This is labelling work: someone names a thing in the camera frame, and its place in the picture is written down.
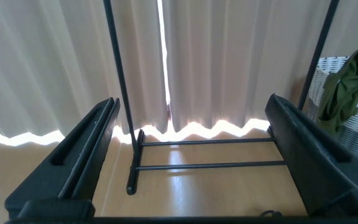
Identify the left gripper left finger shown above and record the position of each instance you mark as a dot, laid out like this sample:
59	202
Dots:
57	189

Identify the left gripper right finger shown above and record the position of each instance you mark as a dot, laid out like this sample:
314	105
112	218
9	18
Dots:
319	174

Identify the black clothes rack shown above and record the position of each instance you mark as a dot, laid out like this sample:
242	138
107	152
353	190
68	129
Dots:
197	166

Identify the green garment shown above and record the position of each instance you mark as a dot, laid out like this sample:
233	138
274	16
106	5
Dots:
346	93

